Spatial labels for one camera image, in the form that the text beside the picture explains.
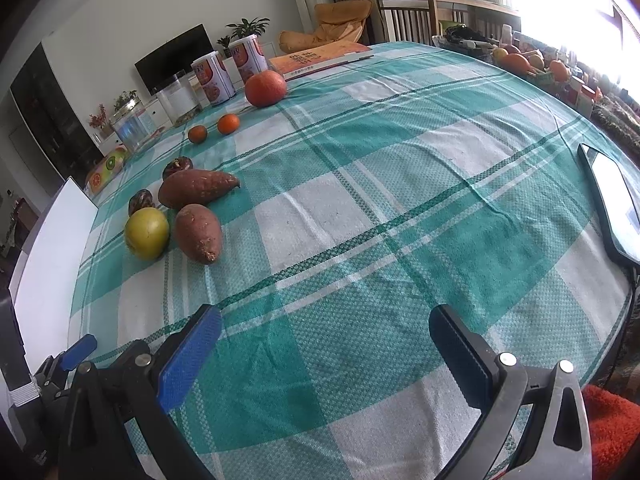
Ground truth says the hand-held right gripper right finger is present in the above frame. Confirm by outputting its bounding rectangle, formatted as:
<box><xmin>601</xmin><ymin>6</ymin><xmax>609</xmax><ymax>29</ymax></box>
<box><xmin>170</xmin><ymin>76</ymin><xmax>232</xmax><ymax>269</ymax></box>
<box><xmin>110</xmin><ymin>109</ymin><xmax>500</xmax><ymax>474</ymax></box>
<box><xmin>428</xmin><ymin>304</ymin><xmax>593</xmax><ymax>480</ymax></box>

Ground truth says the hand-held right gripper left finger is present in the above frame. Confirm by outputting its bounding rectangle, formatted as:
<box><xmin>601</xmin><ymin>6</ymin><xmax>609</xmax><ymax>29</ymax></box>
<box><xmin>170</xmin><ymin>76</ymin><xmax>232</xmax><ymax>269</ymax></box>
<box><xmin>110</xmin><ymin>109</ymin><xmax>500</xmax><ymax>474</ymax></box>
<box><xmin>59</xmin><ymin>304</ymin><xmax>222</xmax><ymax>480</ymax></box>

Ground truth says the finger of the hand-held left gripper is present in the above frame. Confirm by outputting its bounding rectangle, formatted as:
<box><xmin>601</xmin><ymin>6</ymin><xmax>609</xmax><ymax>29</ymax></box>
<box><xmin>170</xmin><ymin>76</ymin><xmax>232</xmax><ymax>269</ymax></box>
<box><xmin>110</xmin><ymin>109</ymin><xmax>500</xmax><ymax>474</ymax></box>
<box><xmin>32</xmin><ymin>333</ymin><xmax>98</xmax><ymax>402</ymax></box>

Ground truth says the stubby sweet potato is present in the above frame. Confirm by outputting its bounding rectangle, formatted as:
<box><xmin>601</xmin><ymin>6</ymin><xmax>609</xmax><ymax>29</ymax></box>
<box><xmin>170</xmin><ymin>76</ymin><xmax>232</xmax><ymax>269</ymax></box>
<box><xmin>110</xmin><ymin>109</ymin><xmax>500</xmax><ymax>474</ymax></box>
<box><xmin>174</xmin><ymin>203</ymin><xmax>223</xmax><ymax>265</ymax></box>

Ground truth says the green apple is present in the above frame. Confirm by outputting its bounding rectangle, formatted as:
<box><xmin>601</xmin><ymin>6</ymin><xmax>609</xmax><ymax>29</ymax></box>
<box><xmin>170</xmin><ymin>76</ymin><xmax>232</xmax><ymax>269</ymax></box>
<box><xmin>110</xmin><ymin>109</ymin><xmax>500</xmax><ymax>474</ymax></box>
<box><xmin>124</xmin><ymin>207</ymin><xmax>170</xmax><ymax>261</ymax></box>

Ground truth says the dark red fruit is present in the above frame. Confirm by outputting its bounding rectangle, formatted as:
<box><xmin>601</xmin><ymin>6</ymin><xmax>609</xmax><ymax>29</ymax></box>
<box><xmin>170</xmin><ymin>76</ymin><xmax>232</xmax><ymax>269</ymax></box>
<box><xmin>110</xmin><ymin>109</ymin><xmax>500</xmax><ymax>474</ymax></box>
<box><xmin>162</xmin><ymin>157</ymin><xmax>194</xmax><ymax>181</ymax></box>
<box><xmin>128</xmin><ymin>189</ymin><xmax>157</xmax><ymax>217</ymax></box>

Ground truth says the long sweet potato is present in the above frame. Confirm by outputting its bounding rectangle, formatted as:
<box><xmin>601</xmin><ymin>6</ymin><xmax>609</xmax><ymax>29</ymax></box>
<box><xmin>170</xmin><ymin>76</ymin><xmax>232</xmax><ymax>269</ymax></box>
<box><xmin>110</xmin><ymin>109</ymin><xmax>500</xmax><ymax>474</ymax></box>
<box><xmin>158</xmin><ymin>169</ymin><xmax>241</xmax><ymax>210</ymax></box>

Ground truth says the large orange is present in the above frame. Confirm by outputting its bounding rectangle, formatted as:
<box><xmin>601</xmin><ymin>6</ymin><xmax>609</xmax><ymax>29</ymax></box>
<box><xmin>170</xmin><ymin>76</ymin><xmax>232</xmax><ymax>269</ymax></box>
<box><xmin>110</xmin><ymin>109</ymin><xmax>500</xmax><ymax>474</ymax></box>
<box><xmin>244</xmin><ymin>70</ymin><xmax>288</xmax><ymax>109</ymax></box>

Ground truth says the white board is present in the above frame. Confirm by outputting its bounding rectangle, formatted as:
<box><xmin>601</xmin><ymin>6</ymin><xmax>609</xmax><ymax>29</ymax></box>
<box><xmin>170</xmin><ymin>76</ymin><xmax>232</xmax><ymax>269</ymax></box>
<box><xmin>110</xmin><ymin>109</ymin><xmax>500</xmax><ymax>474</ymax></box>
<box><xmin>8</xmin><ymin>176</ymin><xmax>99</xmax><ymax>376</ymax></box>

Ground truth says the green checked tablecloth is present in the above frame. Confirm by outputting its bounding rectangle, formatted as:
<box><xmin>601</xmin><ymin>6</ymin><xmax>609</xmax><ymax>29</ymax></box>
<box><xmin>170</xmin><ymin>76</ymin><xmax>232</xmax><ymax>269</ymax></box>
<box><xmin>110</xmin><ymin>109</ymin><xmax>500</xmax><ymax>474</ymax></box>
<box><xmin>67</xmin><ymin>41</ymin><xmax>636</xmax><ymax>480</ymax></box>

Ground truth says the red fuzzy cloth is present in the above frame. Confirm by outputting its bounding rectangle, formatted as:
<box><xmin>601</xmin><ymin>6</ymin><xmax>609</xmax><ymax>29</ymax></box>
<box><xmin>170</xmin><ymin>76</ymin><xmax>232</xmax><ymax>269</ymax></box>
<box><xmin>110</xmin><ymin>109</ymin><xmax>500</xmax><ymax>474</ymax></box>
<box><xmin>582</xmin><ymin>384</ymin><xmax>640</xmax><ymax>480</ymax></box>

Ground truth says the fruit-print box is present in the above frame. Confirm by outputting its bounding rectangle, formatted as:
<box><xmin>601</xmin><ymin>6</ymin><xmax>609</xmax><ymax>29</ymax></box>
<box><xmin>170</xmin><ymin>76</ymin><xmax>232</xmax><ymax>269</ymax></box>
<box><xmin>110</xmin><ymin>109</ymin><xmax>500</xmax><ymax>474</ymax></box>
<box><xmin>84</xmin><ymin>145</ymin><xmax>128</xmax><ymax>198</ymax></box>

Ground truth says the black tablet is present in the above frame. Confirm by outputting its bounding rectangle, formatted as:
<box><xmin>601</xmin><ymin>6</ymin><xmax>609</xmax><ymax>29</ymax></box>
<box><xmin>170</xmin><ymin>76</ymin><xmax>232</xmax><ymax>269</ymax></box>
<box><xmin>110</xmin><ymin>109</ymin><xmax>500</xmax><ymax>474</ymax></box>
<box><xmin>577</xmin><ymin>143</ymin><xmax>640</xmax><ymax>267</ymax></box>

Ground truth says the glass jar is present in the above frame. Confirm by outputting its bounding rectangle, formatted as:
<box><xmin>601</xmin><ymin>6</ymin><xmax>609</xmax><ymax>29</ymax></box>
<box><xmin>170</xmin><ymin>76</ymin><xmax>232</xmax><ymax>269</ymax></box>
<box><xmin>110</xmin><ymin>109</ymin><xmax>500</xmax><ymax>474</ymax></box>
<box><xmin>109</xmin><ymin>100</ymin><xmax>151</xmax><ymax>154</ymax></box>

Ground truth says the red flower plant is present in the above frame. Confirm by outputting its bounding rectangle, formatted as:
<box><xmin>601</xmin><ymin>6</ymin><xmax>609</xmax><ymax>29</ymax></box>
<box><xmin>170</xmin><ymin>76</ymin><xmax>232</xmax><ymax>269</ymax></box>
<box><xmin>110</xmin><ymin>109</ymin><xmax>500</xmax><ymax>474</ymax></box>
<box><xmin>89</xmin><ymin>104</ymin><xmax>111</xmax><ymax>137</ymax></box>

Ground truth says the dark cabinet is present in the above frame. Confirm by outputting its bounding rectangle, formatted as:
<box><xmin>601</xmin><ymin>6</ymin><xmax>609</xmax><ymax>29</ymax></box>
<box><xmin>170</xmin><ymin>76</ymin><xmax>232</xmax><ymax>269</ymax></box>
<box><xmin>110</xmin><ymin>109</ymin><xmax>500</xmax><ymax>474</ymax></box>
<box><xmin>10</xmin><ymin>42</ymin><xmax>104</xmax><ymax>191</ymax></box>

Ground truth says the clear jar with black lid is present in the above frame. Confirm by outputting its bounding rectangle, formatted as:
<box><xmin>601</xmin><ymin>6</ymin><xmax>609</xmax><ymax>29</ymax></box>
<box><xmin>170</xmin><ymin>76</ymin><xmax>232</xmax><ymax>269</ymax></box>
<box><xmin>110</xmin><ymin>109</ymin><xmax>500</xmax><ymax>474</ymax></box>
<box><xmin>156</xmin><ymin>74</ymin><xmax>202</xmax><ymax>126</ymax></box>

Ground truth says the white printed can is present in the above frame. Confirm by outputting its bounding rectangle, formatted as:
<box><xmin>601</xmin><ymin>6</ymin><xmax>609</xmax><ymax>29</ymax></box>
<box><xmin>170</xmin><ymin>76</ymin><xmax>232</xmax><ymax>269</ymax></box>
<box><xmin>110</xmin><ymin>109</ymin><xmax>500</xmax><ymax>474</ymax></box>
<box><xmin>191</xmin><ymin>51</ymin><xmax>236</xmax><ymax>108</ymax></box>
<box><xmin>229</xmin><ymin>35</ymin><xmax>269</xmax><ymax>86</ymax></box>

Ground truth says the black television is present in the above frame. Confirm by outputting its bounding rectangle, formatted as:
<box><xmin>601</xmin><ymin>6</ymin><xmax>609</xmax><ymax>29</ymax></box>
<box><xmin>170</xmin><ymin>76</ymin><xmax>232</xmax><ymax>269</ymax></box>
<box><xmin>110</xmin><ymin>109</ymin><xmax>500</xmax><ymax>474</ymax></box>
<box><xmin>135</xmin><ymin>24</ymin><xmax>215</xmax><ymax>96</ymax></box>

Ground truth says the pile of assorted fruit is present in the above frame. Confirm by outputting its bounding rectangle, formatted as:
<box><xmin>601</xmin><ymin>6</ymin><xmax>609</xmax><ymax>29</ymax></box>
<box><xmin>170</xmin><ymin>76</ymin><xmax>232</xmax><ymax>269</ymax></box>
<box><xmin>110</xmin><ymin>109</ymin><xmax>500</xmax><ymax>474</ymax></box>
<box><xmin>491</xmin><ymin>44</ymin><xmax>572</xmax><ymax>87</ymax></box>

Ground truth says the orange book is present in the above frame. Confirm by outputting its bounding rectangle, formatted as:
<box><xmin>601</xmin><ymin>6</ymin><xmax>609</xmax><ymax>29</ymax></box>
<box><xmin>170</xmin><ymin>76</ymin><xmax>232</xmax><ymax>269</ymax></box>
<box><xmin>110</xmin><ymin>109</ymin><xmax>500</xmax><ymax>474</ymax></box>
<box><xmin>268</xmin><ymin>42</ymin><xmax>375</xmax><ymax>81</ymax></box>

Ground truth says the black bag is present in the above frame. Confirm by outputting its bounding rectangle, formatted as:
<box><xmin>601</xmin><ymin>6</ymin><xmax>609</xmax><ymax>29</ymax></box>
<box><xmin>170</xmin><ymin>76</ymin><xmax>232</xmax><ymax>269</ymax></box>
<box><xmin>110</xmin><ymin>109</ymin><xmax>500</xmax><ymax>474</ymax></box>
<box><xmin>442</xmin><ymin>24</ymin><xmax>497</xmax><ymax>50</ymax></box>

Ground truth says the large green potted plant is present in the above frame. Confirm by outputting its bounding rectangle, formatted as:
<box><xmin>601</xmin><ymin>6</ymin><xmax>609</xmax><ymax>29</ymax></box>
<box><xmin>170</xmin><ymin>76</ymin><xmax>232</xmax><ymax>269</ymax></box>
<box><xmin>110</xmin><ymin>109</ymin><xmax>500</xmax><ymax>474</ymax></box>
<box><xmin>226</xmin><ymin>17</ymin><xmax>271</xmax><ymax>43</ymax></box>

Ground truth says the wooden chair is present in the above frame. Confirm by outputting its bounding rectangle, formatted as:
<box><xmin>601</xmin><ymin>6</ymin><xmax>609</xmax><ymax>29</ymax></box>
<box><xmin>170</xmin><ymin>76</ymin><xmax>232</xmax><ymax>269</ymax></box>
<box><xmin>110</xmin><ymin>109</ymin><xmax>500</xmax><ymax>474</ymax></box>
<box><xmin>375</xmin><ymin>0</ymin><xmax>439</xmax><ymax>45</ymax></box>
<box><xmin>435</xmin><ymin>0</ymin><xmax>522</xmax><ymax>41</ymax></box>

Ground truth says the orange bean bag chair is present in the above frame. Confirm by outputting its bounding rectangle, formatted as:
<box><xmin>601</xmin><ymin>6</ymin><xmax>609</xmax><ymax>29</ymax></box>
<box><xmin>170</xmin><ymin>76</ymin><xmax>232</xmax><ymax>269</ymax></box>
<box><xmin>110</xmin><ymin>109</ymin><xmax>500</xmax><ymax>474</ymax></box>
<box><xmin>279</xmin><ymin>0</ymin><xmax>374</xmax><ymax>54</ymax></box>

